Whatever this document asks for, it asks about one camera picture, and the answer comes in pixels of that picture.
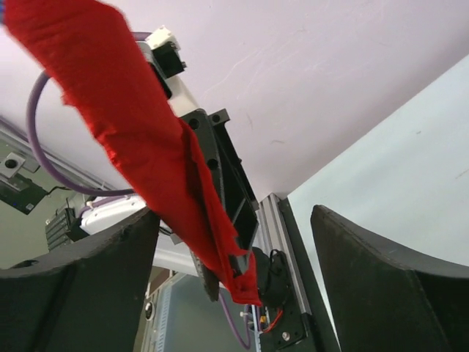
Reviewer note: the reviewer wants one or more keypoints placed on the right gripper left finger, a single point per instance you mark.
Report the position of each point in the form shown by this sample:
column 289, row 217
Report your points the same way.
column 86, row 296

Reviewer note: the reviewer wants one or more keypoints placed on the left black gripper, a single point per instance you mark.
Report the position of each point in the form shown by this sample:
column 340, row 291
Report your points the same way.
column 231, row 183

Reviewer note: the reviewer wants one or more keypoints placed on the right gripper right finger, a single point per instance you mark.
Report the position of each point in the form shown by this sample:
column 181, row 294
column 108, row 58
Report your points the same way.
column 385, row 296

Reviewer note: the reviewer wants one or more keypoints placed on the red paper napkin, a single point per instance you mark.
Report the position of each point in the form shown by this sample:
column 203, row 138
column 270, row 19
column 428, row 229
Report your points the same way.
column 89, row 50

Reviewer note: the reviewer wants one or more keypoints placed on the left aluminium frame post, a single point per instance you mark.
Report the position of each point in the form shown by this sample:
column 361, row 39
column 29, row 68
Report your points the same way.
column 305, row 324

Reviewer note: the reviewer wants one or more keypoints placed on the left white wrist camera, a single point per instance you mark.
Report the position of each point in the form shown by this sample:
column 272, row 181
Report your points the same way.
column 161, row 51

